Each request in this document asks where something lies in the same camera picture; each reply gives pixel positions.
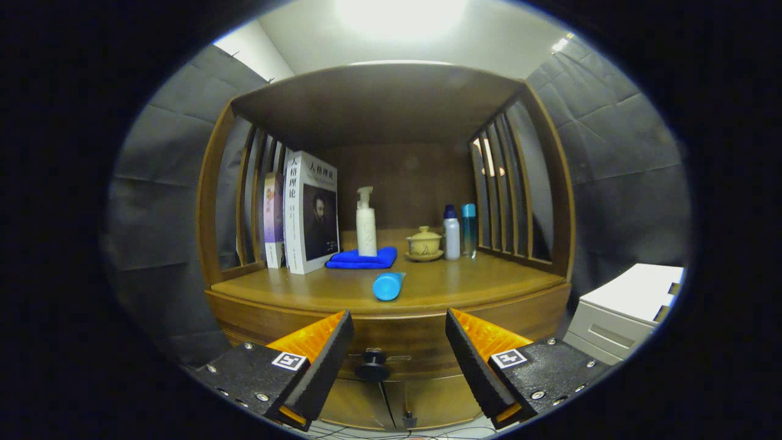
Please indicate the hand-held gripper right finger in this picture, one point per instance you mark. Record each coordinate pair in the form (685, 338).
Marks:
(473, 366)

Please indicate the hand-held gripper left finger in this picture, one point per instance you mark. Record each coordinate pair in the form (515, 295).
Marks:
(324, 366)

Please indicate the black drawer knob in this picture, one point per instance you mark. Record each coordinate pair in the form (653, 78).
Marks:
(372, 370)

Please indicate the wooden drawer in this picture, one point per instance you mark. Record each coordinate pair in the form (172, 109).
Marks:
(403, 333)

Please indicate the blue white cosmetic tube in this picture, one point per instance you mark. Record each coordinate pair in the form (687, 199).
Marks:
(388, 286)

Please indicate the wooden countertop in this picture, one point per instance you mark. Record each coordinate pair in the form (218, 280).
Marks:
(458, 284)

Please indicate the white drawer unit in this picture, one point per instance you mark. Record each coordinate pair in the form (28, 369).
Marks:
(623, 299)

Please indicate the wooden cabinet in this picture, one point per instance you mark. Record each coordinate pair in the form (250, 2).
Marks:
(379, 104)

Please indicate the blue folded cloth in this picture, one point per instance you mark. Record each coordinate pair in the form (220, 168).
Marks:
(360, 261)

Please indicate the white bottle blue cap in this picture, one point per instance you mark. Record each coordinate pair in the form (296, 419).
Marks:
(451, 238)

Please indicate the blue translucent bottle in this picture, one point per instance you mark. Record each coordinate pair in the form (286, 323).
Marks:
(468, 235)

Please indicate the yellow lidded teacup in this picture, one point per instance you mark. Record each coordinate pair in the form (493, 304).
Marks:
(424, 244)

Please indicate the white pump bottle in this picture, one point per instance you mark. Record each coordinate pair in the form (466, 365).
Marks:
(366, 232)

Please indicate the white portrait book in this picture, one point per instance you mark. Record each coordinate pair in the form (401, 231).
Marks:
(311, 214)

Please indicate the purple book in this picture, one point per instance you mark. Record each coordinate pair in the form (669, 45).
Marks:
(274, 214)

